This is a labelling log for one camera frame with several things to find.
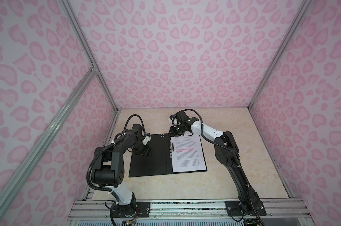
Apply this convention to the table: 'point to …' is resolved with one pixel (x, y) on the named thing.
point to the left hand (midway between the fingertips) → (146, 151)
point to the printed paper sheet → (187, 154)
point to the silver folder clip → (170, 149)
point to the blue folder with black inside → (160, 163)
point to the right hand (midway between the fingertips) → (170, 132)
